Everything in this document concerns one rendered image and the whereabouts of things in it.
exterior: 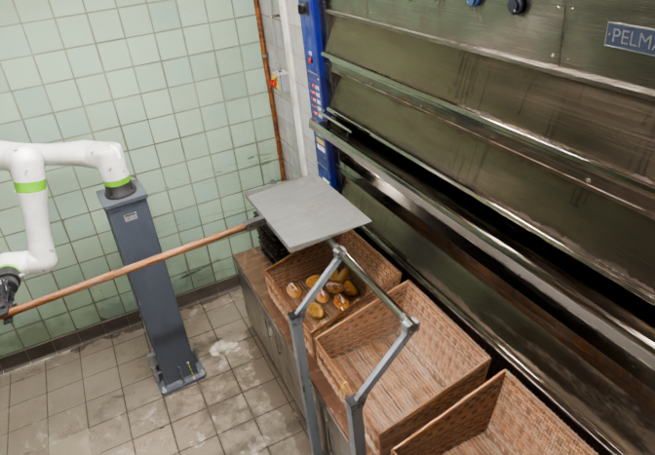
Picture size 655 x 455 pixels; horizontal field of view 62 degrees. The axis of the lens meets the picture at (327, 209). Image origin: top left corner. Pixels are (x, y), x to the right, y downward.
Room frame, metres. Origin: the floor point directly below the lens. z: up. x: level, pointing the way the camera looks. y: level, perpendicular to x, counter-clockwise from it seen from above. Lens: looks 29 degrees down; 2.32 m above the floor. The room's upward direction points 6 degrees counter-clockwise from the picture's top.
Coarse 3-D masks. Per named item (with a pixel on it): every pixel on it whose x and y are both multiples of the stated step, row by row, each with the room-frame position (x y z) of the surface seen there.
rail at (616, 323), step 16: (320, 128) 2.34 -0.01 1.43; (352, 144) 2.09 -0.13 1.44; (368, 160) 1.93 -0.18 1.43; (400, 176) 1.75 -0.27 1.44; (416, 192) 1.63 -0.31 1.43; (448, 208) 1.49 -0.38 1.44; (464, 224) 1.40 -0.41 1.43; (496, 240) 1.29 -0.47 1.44; (512, 256) 1.21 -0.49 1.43; (544, 272) 1.12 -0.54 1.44; (560, 288) 1.05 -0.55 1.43; (592, 304) 0.98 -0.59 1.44; (608, 320) 0.93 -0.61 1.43; (640, 336) 0.86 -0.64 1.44
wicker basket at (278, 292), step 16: (336, 240) 2.44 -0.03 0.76; (352, 240) 2.35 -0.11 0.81; (288, 256) 2.32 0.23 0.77; (320, 256) 2.40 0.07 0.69; (352, 256) 2.32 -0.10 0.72; (368, 256) 2.20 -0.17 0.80; (272, 272) 2.29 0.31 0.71; (304, 272) 2.35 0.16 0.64; (320, 272) 2.39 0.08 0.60; (352, 272) 2.29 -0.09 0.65; (368, 272) 2.16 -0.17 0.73; (384, 272) 2.06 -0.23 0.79; (400, 272) 1.97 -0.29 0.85; (272, 288) 2.19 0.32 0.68; (304, 288) 2.27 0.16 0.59; (368, 288) 2.13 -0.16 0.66; (384, 288) 1.93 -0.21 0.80; (288, 304) 2.00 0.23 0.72; (320, 304) 2.13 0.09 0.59; (352, 304) 1.87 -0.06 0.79; (288, 320) 2.04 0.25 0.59; (304, 320) 2.03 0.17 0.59; (320, 320) 2.02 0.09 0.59; (336, 320) 2.01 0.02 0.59; (352, 320) 1.86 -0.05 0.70; (304, 336) 1.86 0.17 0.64
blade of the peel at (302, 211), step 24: (264, 192) 2.27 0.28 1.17; (288, 192) 2.23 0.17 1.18; (312, 192) 2.20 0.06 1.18; (336, 192) 2.16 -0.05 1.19; (264, 216) 2.00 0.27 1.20; (288, 216) 2.02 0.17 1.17; (312, 216) 1.99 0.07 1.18; (336, 216) 1.96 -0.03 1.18; (360, 216) 1.93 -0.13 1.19; (288, 240) 1.84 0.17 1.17; (312, 240) 1.78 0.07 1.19
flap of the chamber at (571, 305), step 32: (352, 128) 2.40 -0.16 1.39; (384, 160) 1.97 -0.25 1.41; (448, 192) 1.67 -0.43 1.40; (448, 224) 1.46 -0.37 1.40; (480, 224) 1.42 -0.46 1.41; (512, 224) 1.43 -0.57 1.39; (544, 256) 1.23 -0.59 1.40; (544, 288) 1.09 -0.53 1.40; (576, 288) 1.07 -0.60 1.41; (608, 288) 1.08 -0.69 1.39; (640, 320) 0.95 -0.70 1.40; (640, 352) 0.84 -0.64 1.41
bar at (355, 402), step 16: (336, 256) 1.71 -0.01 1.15; (320, 288) 1.68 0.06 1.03; (304, 304) 1.65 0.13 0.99; (400, 320) 1.32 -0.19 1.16; (416, 320) 1.29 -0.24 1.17; (400, 336) 1.28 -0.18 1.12; (304, 352) 1.63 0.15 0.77; (304, 368) 1.63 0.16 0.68; (384, 368) 1.24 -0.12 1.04; (304, 384) 1.62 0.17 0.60; (368, 384) 1.22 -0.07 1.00; (304, 400) 1.62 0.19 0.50; (352, 400) 1.20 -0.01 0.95; (352, 416) 1.18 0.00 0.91; (352, 432) 1.18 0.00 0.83; (320, 448) 1.63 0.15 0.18; (352, 448) 1.20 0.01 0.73
